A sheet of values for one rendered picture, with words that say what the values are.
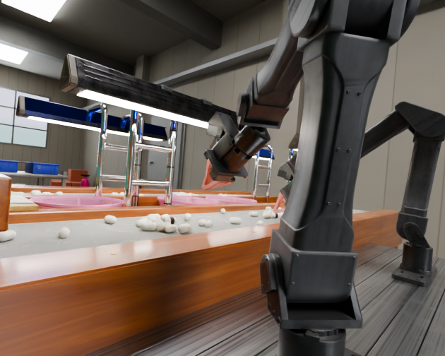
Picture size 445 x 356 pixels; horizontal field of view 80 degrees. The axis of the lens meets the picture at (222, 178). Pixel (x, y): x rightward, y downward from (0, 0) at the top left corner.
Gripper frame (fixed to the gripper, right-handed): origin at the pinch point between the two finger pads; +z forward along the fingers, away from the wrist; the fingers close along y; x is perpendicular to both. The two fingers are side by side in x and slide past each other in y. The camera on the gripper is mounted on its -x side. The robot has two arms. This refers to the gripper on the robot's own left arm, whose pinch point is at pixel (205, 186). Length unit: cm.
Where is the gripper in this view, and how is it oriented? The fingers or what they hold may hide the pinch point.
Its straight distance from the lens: 63.9
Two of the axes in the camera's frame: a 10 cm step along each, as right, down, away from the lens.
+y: -7.0, -0.6, -7.1
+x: 4.0, 8.0, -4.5
